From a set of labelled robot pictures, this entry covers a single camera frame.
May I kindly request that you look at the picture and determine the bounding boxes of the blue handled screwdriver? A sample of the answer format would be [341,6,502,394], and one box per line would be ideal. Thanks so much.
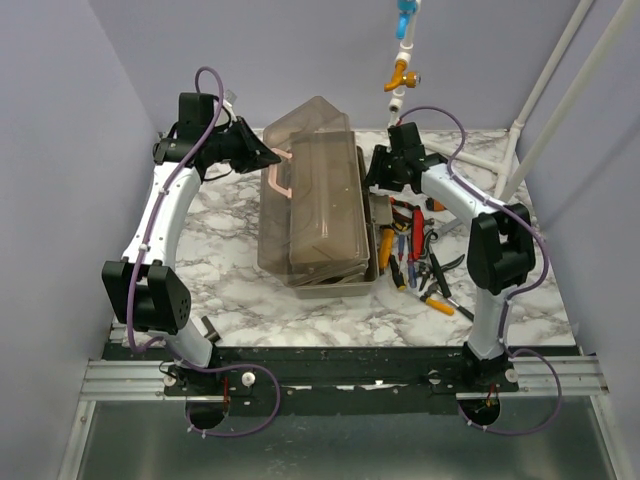
[406,234,417,289]

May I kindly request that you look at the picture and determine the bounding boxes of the black pruning shears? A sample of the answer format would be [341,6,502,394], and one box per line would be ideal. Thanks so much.
[419,239,465,298]

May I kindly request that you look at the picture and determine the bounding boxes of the beige plastic tool box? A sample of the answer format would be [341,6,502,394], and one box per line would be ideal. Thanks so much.
[257,96,378,299]

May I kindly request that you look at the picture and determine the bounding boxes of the yellow utility knife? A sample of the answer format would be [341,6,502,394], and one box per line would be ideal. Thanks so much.
[378,226,395,273]

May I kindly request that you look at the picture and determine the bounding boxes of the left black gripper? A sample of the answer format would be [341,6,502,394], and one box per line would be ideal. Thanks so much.
[205,115,280,174]

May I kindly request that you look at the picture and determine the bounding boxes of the aluminium extrusion rail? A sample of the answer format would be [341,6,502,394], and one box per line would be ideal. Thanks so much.
[80,360,165,402]

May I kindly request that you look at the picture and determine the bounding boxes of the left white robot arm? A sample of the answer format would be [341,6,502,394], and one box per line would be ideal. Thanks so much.
[101,92,281,395]

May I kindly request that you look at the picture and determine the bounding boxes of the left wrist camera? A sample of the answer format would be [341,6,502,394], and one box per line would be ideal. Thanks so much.
[223,89,237,121]

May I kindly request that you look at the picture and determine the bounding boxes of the black T-handle bolt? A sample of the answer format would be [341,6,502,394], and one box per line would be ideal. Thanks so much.
[201,316,220,344]

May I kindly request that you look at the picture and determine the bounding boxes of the blue pipe valve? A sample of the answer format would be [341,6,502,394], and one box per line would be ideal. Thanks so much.
[396,0,421,41]

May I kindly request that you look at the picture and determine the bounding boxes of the hex key set orange holder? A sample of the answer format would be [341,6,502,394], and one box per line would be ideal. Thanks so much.
[425,197,446,212]

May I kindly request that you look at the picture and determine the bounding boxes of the orange black pliers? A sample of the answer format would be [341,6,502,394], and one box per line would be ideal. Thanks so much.
[390,197,416,232]

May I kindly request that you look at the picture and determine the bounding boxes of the orange brass tap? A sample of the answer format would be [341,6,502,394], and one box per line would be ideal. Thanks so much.
[384,59,421,92]

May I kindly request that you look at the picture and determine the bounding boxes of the silver combination wrench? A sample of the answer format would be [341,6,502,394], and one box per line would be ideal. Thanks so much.
[439,219,463,234]

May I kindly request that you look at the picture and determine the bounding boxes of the black yellow screwdriver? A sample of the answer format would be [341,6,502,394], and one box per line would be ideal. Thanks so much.
[389,255,406,291]

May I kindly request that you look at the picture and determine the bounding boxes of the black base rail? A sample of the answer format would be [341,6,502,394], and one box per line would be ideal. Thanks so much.
[102,342,584,416]

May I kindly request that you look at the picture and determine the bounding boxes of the red folding knife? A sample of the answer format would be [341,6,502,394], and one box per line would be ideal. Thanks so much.
[409,206,425,261]

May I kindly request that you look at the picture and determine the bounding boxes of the white PVC pipe frame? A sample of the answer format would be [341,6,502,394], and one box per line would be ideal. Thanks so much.
[387,0,640,201]

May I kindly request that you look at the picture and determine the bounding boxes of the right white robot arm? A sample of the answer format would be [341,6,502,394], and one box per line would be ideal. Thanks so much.
[364,122,536,392]

